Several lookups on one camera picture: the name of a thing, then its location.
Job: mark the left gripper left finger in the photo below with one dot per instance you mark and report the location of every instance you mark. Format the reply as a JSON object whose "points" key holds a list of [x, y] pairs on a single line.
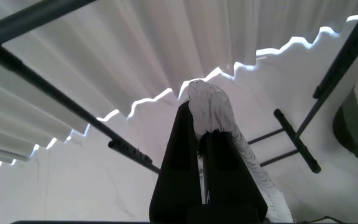
{"points": [[176, 174]]}

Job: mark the white curtain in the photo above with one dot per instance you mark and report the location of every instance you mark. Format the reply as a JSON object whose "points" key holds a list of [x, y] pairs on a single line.
{"points": [[135, 46]]}

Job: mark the black clothes rack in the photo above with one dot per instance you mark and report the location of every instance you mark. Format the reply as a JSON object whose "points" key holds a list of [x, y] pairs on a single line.
{"points": [[129, 152]]}

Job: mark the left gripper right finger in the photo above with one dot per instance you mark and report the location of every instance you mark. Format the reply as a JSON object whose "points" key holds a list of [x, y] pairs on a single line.
{"points": [[232, 180]]}

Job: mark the pale grey shorts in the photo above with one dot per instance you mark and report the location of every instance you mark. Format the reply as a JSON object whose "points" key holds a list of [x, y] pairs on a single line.
{"points": [[210, 105]]}

